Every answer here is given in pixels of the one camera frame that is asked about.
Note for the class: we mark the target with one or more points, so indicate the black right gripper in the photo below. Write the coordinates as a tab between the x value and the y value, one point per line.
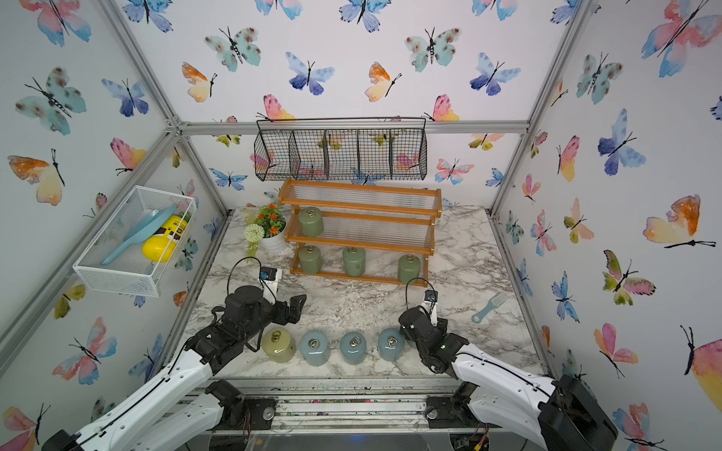
440	327

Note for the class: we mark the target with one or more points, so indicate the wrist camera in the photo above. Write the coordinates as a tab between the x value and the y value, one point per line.
270	278
430	305

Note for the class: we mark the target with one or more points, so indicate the teal dustpan scoop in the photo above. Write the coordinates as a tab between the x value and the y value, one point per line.
141	232

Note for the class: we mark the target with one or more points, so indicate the black wire wall basket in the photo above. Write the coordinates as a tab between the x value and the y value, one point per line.
356	150

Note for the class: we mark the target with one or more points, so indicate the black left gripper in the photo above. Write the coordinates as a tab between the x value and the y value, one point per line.
294	309

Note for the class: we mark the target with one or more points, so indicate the teal small brush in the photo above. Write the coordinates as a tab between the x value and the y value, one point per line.
494	303

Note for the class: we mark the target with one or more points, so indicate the yellow bottle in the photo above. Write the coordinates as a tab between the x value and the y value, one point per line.
162	244

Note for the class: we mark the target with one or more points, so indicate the white mesh wall basket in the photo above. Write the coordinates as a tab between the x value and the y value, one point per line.
133	248

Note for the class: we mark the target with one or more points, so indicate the yellow canister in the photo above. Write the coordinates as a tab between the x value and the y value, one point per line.
279	345

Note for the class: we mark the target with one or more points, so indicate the wooden three-tier shelf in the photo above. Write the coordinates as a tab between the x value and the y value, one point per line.
376	218

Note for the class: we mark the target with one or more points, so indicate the blue canister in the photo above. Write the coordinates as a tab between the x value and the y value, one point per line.
391	344
314	347
353	348

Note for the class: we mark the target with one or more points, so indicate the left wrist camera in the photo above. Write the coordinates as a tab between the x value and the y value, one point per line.
270	278

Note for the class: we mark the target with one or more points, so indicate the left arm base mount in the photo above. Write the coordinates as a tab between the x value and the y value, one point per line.
240	411

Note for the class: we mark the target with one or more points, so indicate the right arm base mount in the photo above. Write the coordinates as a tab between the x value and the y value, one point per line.
452	411

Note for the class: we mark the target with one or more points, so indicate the white pot with flowers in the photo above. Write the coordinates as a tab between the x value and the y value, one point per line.
265	229

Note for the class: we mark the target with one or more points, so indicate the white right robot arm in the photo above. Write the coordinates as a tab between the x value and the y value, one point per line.
555	414

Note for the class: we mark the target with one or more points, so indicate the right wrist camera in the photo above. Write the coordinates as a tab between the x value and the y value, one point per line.
430	305

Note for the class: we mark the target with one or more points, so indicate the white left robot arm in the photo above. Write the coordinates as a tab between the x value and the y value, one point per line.
181	401

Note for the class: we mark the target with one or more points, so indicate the green canister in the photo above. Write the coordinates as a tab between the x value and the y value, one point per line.
310	259
354	261
409	269
311	221

